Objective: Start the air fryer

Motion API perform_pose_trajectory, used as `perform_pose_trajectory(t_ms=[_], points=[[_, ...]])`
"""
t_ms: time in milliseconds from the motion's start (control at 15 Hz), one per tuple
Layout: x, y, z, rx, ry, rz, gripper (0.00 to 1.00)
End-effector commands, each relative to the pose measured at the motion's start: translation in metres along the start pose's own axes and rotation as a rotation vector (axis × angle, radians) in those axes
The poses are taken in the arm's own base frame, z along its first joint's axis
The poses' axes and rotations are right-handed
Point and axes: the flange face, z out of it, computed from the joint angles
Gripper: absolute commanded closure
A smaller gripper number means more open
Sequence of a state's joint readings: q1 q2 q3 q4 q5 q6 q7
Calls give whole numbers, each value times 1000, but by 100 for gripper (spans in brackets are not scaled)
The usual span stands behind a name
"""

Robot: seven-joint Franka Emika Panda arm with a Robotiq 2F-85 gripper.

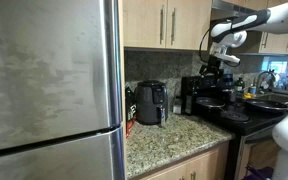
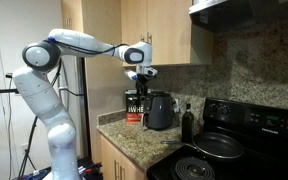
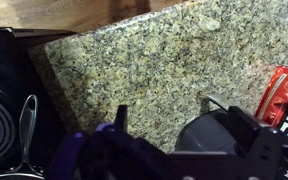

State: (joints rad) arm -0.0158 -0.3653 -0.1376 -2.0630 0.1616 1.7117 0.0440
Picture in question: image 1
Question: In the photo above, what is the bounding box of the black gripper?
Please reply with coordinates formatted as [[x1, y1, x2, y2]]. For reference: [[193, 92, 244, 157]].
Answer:
[[199, 55, 223, 77]]

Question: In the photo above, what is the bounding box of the black air fryer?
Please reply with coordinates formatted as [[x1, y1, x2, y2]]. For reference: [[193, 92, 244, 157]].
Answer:
[[135, 80, 168, 125]]

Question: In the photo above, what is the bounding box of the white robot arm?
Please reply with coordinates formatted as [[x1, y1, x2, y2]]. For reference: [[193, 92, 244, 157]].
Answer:
[[209, 2, 288, 180]]

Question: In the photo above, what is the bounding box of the green dish soap bottle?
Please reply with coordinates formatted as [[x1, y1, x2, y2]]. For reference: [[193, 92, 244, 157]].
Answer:
[[234, 78, 245, 91]]

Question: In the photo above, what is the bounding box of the small black pan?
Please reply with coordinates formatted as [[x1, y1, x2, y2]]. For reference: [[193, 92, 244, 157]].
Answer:
[[196, 97, 225, 109]]

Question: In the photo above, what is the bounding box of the small white box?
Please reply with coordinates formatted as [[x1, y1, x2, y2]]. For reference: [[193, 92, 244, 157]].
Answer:
[[173, 104, 181, 114]]

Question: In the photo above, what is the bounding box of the light wood upper cabinet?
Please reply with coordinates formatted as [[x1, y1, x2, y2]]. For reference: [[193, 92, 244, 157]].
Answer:
[[122, 0, 212, 50]]

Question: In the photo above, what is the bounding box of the light wood cabinet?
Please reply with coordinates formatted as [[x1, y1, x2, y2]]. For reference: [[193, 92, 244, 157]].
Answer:
[[122, 0, 212, 50], [140, 143, 228, 180]]

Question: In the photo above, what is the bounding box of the stainless range hood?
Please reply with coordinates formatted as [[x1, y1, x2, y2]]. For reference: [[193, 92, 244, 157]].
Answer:
[[211, 0, 253, 20]]

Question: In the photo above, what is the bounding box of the black frying pan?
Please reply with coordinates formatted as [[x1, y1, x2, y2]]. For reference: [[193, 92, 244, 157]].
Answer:
[[244, 99, 288, 112]]

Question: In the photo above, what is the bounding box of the chrome kitchen faucet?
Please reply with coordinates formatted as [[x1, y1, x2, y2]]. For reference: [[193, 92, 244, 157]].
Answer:
[[256, 70, 276, 93]]

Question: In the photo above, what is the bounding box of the right wood upper cabinet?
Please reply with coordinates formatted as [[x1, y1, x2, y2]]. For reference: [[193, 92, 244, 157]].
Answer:
[[233, 0, 288, 56]]

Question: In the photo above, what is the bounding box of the black electric stove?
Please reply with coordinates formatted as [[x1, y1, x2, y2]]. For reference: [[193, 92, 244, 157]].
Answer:
[[180, 73, 288, 180]]

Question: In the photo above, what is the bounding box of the black red whey protein bag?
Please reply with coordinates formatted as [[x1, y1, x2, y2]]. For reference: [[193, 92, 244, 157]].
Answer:
[[125, 87, 136, 137]]

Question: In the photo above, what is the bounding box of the light wood lower cabinet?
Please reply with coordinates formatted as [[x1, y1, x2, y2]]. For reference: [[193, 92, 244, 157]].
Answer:
[[140, 143, 228, 180]]

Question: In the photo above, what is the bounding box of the stainless steel refrigerator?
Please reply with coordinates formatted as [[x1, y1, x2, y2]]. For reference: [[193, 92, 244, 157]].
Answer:
[[0, 0, 125, 180]]

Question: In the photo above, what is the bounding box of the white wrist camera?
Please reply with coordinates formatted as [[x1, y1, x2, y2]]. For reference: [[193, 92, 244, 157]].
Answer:
[[212, 43, 240, 63]]

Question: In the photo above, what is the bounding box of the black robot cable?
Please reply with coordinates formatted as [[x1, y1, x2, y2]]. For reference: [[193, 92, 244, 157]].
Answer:
[[198, 26, 218, 64]]

